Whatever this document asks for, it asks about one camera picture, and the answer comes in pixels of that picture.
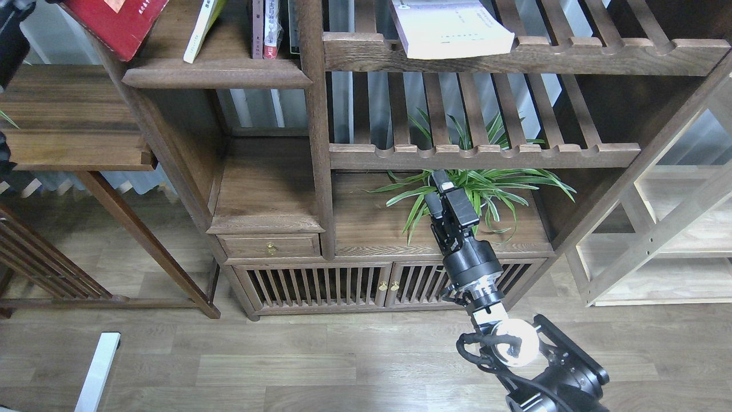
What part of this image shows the light wooden shelf frame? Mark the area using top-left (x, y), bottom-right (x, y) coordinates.
top-left (566, 75), bottom-right (731, 307)

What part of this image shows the dark wooden side table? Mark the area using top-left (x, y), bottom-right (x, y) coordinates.
top-left (2, 64), bottom-right (221, 319)

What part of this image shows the red white upright book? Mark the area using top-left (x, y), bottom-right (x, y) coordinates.
top-left (263, 0), bottom-right (283, 60)

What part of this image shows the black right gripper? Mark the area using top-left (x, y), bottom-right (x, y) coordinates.
top-left (424, 170), bottom-right (503, 293)

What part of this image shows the pink spine upright book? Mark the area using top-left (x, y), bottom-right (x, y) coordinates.
top-left (251, 0), bottom-right (266, 60)

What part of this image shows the white lilac cover book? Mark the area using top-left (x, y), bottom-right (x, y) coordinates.
top-left (391, 1), bottom-right (515, 60)

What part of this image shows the green spider plant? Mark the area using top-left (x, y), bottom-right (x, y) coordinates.
top-left (366, 109), bottom-right (576, 294)

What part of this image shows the yellow green cover book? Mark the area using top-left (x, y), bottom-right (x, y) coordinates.
top-left (183, 1), bottom-right (227, 64)

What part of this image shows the white metal post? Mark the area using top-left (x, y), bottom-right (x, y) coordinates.
top-left (75, 331), bottom-right (121, 411)

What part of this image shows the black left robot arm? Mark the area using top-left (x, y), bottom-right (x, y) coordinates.
top-left (1, 1), bottom-right (36, 181)

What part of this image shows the slatted wooden rack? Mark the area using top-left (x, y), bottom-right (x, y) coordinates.
top-left (0, 204), bottom-right (145, 319)

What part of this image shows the red cover book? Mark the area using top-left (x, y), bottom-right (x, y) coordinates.
top-left (61, 1), bottom-right (168, 62)

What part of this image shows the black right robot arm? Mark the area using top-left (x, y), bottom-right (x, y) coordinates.
top-left (426, 170), bottom-right (610, 411)

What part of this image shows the dark wooden bookshelf cabinet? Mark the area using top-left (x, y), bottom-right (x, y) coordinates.
top-left (87, 1), bottom-right (730, 320)

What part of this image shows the dark upright book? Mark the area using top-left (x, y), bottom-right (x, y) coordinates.
top-left (287, 0), bottom-right (300, 55)

